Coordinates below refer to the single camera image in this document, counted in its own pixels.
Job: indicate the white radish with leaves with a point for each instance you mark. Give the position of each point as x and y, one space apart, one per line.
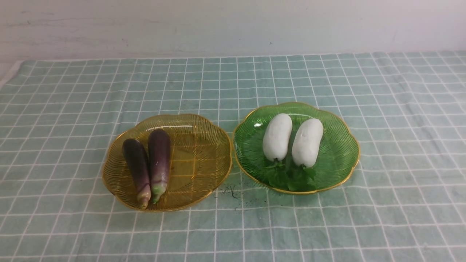
304 154
276 139

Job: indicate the purple eggplant green stem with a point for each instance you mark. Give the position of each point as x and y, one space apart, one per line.
159 151

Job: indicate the purple eggplant tan stem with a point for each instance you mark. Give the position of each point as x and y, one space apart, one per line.
137 162

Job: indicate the amber plastic plate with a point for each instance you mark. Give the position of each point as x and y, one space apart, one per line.
200 161

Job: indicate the green plastic plate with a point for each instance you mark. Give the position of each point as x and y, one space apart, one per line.
338 155

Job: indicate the green checkered tablecloth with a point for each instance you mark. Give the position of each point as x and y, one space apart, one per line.
405 202

